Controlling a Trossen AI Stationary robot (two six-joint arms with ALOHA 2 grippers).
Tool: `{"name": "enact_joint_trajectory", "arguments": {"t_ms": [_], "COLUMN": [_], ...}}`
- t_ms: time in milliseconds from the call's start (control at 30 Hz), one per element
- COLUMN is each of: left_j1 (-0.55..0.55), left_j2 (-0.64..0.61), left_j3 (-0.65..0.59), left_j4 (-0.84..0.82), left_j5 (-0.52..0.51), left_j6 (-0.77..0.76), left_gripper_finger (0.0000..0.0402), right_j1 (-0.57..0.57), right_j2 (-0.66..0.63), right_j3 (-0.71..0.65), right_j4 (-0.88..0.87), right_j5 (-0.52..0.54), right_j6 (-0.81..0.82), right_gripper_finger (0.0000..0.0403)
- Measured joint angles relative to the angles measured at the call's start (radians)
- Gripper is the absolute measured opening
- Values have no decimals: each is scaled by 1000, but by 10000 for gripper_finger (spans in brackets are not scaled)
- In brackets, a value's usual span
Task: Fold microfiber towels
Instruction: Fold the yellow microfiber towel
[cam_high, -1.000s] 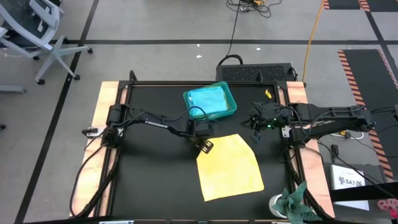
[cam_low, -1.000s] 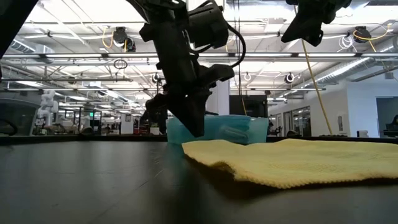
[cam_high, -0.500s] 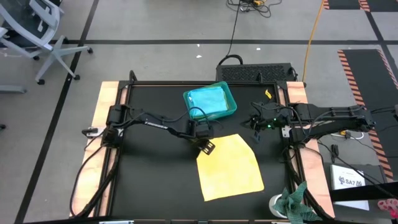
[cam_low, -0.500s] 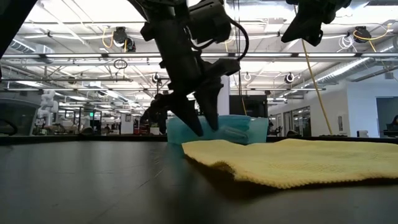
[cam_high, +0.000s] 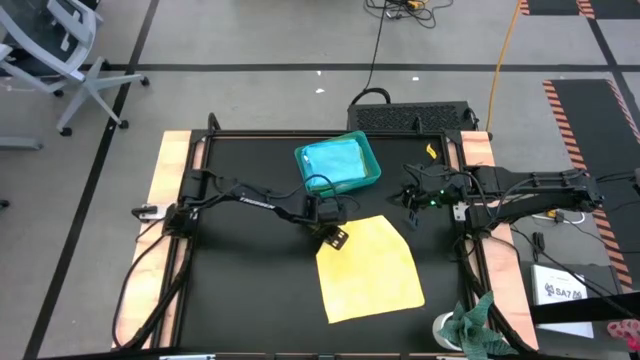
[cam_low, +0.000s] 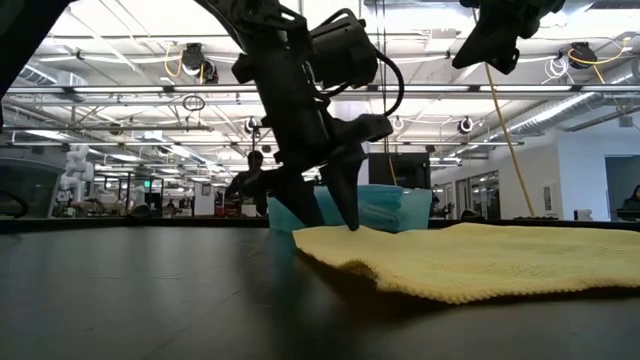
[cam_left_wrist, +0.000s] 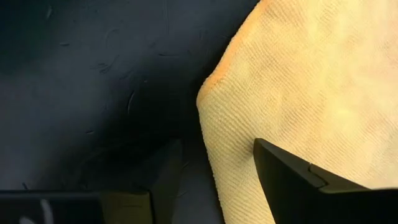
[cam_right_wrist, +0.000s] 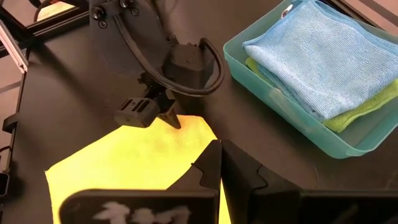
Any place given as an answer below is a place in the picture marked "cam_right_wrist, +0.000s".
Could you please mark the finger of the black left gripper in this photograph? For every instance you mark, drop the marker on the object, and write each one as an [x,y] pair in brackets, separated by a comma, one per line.
[172,119]

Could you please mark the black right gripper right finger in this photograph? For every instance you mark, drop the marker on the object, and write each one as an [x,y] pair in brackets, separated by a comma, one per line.
[245,186]

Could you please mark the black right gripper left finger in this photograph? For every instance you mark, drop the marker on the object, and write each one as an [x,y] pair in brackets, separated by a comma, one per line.
[205,180]

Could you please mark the yellow microfiber towel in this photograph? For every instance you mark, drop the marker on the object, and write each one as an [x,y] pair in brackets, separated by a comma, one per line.
[130,155]

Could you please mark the teal plastic bin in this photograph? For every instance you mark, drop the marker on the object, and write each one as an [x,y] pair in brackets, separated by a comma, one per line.
[311,130]

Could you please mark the green microfiber towel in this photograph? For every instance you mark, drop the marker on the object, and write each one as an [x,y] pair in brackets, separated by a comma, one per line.
[357,113]

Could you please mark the light blue microfiber towel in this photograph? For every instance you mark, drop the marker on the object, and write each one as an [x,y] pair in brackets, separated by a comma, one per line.
[326,56]

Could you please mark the wooden side board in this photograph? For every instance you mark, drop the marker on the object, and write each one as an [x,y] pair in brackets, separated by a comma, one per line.
[54,9]

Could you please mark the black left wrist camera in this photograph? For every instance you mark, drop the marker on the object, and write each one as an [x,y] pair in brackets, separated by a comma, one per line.
[186,65]

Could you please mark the silver metal bracket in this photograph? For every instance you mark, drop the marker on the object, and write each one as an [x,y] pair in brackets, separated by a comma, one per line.
[12,49]

